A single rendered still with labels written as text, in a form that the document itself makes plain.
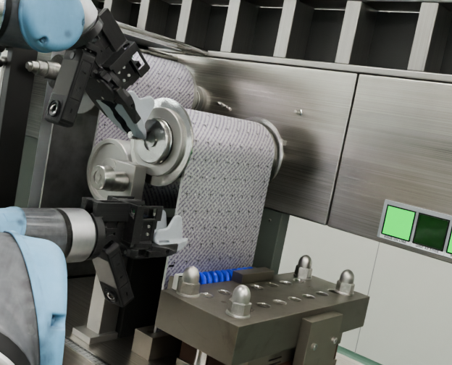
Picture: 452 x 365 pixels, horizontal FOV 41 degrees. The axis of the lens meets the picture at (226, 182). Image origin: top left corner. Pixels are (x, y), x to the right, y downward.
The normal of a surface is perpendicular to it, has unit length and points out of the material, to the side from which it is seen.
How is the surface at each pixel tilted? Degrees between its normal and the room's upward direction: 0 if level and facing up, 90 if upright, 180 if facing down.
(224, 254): 90
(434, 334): 90
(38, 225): 56
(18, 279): 43
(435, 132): 90
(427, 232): 90
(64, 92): 79
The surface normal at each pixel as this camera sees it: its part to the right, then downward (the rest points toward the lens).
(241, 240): 0.75, 0.21
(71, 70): -0.62, -0.22
